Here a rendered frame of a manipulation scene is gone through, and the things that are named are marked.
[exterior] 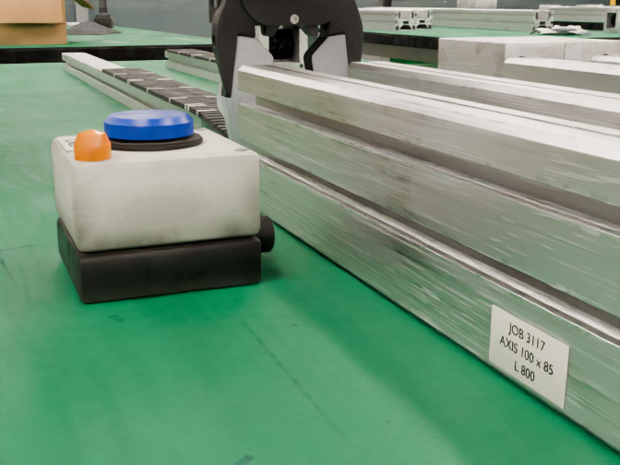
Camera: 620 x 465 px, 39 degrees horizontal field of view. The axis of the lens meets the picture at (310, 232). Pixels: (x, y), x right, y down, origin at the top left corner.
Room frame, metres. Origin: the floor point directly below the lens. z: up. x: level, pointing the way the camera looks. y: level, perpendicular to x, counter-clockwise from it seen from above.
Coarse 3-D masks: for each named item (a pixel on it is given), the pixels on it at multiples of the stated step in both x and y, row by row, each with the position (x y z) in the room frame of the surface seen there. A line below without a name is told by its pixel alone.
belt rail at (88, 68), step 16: (64, 64) 1.60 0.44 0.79; (80, 64) 1.40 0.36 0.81; (96, 64) 1.34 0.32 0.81; (112, 64) 1.34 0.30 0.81; (96, 80) 1.26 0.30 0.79; (112, 80) 1.14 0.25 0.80; (112, 96) 1.14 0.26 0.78; (128, 96) 1.07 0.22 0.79; (144, 96) 0.95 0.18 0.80; (208, 128) 0.74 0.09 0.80
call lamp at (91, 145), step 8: (80, 136) 0.35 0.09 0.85; (88, 136) 0.35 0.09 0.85; (96, 136) 0.35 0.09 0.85; (104, 136) 0.36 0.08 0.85; (80, 144) 0.35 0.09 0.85; (88, 144) 0.35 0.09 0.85; (96, 144) 0.35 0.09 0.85; (104, 144) 0.35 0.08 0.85; (80, 152) 0.35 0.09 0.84; (88, 152) 0.35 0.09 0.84; (96, 152) 0.35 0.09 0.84; (104, 152) 0.35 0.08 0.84; (80, 160) 0.35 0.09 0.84; (88, 160) 0.35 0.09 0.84; (96, 160) 0.35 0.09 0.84; (104, 160) 0.35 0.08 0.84
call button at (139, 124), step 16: (128, 112) 0.40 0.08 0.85; (144, 112) 0.40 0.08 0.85; (160, 112) 0.40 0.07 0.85; (176, 112) 0.40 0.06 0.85; (112, 128) 0.38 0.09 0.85; (128, 128) 0.38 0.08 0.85; (144, 128) 0.38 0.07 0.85; (160, 128) 0.38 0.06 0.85; (176, 128) 0.38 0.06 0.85; (192, 128) 0.39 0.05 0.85
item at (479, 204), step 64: (384, 64) 0.55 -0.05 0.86; (256, 128) 0.51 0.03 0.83; (320, 128) 0.44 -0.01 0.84; (384, 128) 0.36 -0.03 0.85; (448, 128) 0.31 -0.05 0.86; (512, 128) 0.28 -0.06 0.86; (576, 128) 0.27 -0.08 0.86; (320, 192) 0.42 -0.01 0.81; (384, 192) 0.35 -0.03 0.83; (448, 192) 0.31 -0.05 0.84; (512, 192) 0.29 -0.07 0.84; (576, 192) 0.24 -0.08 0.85; (384, 256) 0.35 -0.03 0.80; (448, 256) 0.31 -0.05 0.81; (512, 256) 0.27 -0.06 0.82; (576, 256) 0.24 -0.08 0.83; (448, 320) 0.30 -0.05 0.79; (512, 320) 0.27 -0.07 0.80; (576, 320) 0.24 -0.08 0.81; (576, 384) 0.24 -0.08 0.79
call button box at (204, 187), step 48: (144, 144) 0.37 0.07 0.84; (192, 144) 0.38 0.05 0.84; (96, 192) 0.35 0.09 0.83; (144, 192) 0.35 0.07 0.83; (192, 192) 0.36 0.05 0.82; (240, 192) 0.37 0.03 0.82; (96, 240) 0.35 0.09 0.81; (144, 240) 0.35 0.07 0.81; (192, 240) 0.36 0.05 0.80; (240, 240) 0.37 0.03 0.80; (96, 288) 0.35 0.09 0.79; (144, 288) 0.35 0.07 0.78; (192, 288) 0.36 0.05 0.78
